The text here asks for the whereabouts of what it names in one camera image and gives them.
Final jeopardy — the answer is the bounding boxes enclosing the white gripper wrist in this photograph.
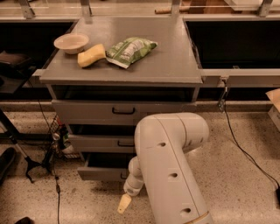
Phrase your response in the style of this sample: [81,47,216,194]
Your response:
[117,174,144,214]

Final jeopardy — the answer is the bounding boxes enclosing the grey bottom drawer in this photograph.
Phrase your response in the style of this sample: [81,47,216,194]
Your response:
[78,152,136,181]

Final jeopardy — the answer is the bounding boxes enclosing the grey drawer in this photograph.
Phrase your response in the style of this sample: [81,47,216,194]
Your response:
[69,135,135,153]
[52,100,196,125]
[78,152,136,181]

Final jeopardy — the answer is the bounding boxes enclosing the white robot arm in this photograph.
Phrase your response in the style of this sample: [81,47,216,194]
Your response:
[117,113,214,224]

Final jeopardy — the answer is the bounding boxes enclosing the grey middle drawer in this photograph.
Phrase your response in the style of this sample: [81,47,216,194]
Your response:
[69,135,135,153]

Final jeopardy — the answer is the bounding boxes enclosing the grey drawer cabinet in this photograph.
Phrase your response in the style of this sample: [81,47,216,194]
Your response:
[38,16,204,156]

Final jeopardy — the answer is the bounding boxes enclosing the grey top drawer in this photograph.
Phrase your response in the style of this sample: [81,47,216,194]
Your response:
[52,100,196,125]

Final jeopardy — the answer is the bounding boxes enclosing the black shoe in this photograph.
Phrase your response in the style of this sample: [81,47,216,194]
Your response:
[0,147,17,185]

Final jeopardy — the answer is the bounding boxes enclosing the black tripod stand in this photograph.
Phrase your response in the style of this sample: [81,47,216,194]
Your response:
[0,111,52,183]

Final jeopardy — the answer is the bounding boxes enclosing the green chip bag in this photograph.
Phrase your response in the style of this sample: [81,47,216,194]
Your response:
[106,37,158,69]

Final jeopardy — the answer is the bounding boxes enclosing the yellow sponge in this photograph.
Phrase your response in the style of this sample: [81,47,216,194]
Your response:
[78,44,106,67]

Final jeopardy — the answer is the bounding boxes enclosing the white bowl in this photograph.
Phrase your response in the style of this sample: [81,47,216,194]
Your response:
[53,33,89,54]

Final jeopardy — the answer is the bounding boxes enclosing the dark object on left shelf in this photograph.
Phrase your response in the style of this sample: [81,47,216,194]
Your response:
[0,52,36,80]

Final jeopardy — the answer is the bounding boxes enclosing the cardboard box right edge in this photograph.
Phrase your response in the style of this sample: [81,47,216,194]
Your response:
[266,88,280,131]

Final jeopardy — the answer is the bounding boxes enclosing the wooden rolling pin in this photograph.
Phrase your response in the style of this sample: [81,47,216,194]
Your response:
[154,6,190,15]

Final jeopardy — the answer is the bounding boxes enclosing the wire basket with bottles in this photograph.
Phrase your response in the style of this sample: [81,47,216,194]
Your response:
[50,115,80,159]

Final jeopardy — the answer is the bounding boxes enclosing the black power cable right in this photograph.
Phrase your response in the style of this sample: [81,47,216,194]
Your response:
[218,78,280,205]

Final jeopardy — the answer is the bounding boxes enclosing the black cable left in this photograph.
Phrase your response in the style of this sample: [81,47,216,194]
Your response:
[27,80,61,224]

